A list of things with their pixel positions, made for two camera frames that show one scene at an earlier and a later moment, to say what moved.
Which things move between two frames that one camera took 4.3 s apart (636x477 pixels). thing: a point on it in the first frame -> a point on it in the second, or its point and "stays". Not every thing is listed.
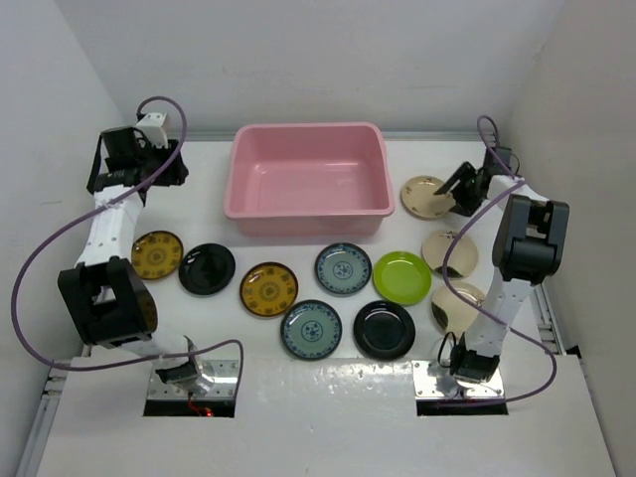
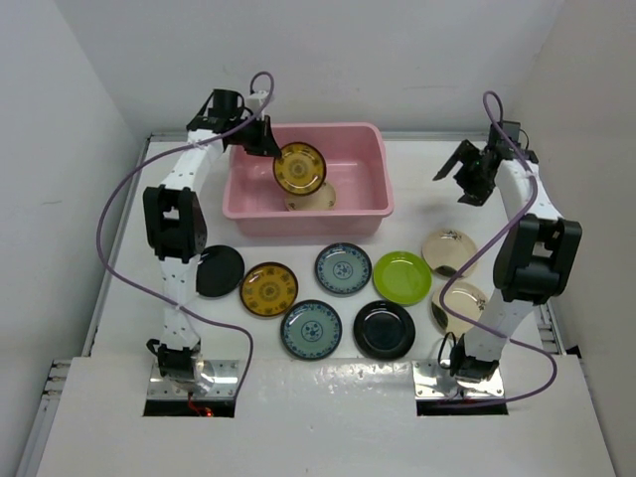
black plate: (384, 330) stays
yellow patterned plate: (156, 254) -> (301, 168)
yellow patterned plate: (268, 288) stays
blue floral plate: (343, 268) stays
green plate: (401, 277) stays
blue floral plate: (311, 329) stays
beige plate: (419, 198) -> (323, 199)
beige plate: (451, 312) stays
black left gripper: (173, 174) -> (265, 144)
